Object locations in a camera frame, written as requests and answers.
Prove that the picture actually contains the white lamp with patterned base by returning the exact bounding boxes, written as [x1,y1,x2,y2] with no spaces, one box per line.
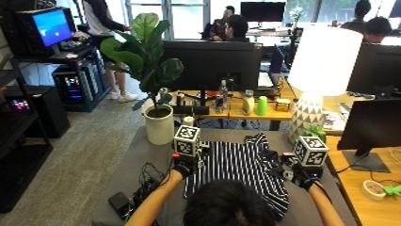
[287,25,366,146]

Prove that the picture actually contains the white plant pot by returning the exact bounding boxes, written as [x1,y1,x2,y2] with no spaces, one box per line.
[142,104,176,146]

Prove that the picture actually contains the small white cup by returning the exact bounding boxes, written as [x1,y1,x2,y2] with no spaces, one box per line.
[182,115,198,127]

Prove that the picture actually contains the green plastic object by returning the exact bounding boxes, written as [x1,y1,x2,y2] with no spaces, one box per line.
[382,185,401,198]

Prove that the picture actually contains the small green plant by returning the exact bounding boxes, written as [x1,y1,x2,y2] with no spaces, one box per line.
[300,124,328,143]

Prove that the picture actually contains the white marker cube on right glove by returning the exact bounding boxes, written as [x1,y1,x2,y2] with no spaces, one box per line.
[292,136,331,169]

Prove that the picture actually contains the person's left hand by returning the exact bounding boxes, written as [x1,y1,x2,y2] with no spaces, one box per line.
[171,140,212,180]

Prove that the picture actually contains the black equipment cart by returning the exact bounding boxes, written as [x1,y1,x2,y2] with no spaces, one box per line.
[11,42,114,113]

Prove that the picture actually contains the small yellow box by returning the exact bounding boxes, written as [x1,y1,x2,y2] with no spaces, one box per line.
[275,98,292,113]

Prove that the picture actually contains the black computer tower with lights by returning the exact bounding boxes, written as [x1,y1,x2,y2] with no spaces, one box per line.
[52,64,100,104]

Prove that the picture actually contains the white marker cube on glove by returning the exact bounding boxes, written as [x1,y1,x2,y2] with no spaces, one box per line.
[292,136,331,169]
[174,124,202,158]

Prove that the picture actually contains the monitor with blue screen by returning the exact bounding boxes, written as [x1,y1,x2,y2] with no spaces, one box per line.
[30,7,76,49]

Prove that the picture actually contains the white flowers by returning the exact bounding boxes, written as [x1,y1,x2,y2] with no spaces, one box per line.
[288,6,306,24]

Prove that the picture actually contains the black background monitor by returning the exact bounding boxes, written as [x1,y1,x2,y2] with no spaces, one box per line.
[240,1,287,24]

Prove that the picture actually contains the large-leaf green plant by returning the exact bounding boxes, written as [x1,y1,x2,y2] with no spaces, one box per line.
[99,12,186,119]

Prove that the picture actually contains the black flat device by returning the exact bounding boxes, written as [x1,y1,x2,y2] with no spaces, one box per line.
[108,191,134,221]

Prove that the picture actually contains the white tape roll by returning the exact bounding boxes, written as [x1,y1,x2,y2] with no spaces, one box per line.
[362,179,388,202]

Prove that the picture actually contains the green plastic cup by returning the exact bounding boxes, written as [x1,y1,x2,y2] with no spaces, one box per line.
[255,95,270,117]

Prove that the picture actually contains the black monitor with square foot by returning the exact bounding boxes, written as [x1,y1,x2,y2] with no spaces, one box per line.
[336,98,401,174]

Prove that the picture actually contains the black keyboard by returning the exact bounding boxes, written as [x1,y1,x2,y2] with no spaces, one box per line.
[58,38,94,53]

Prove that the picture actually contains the person's right hand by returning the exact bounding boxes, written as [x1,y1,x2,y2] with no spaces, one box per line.
[271,150,327,192]

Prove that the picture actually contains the clear water bottle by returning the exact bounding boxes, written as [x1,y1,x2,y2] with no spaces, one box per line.
[219,79,231,109]

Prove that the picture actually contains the black white striped shirt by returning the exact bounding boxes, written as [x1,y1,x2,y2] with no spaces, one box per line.
[183,132,291,221]

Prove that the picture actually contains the black shelf rack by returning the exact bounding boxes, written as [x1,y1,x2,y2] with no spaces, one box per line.
[0,58,55,215]

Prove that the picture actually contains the wide black monitor with stand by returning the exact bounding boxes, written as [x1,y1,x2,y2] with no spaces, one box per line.
[162,40,264,116]

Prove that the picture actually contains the wooden desk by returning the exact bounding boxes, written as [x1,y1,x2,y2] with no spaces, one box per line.
[326,135,401,226]
[166,76,362,132]

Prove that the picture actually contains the bundle of black cables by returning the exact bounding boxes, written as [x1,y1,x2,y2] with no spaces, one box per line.
[132,162,172,208]

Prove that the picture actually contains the white marker cube on left glove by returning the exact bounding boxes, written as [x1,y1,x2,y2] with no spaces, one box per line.
[174,124,202,158]

